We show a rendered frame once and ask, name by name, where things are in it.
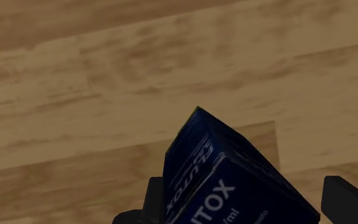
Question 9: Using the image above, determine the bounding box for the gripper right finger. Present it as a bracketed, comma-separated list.
[320, 175, 358, 224]

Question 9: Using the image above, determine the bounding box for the dark blue box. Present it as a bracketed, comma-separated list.
[162, 106, 321, 224]

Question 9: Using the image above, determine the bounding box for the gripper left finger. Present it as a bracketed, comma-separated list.
[111, 176, 167, 224]

